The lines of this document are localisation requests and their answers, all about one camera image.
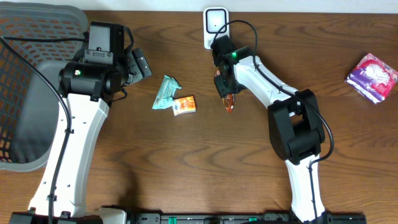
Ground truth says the red orange patterned snack packet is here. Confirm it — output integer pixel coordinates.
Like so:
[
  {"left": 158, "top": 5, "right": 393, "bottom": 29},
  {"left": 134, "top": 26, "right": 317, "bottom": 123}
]
[{"left": 214, "top": 70, "right": 234, "bottom": 114}]

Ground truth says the teal snack packet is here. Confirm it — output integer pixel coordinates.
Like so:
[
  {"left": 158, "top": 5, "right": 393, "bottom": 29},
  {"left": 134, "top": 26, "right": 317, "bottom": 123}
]
[{"left": 152, "top": 75, "right": 182, "bottom": 110}]

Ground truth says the small orange snack packet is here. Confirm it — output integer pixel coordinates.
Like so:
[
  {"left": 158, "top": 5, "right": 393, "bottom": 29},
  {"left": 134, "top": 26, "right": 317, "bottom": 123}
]
[{"left": 172, "top": 96, "right": 197, "bottom": 116}]

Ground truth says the red purple snack bag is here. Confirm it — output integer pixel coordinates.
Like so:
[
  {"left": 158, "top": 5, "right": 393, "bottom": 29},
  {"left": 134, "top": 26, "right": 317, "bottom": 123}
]
[{"left": 345, "top": 54, "right": 397, "bottom": 105}]

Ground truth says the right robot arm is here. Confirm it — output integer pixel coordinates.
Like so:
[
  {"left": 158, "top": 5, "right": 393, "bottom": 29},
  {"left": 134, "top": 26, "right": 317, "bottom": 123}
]
[{"left": 210, "top": 35, "right": 326, "bottom": 223}]

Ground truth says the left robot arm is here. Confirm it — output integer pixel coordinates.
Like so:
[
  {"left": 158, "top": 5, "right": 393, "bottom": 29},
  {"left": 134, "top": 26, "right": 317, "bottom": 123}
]
[{"left": 10, "top": 22, "right": 152, "bottom": 224}]

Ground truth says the white barcode scanner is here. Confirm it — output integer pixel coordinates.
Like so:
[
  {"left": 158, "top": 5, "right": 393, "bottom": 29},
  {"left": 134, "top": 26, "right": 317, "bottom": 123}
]
[{"left": 203, "top": 7, "right": 229, "bottom": 50}]

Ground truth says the gray plastic mesh basket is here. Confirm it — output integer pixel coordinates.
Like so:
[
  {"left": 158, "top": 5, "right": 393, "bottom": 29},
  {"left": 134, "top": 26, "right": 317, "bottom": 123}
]
[{"left": 1, "top": 1, "right": 88, "bottom": 172}]

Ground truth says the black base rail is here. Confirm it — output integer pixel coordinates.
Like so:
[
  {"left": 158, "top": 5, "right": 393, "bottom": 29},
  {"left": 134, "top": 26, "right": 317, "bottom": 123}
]
[{"left": 9, "top": 206, "right": 367, "bottom": 224}]

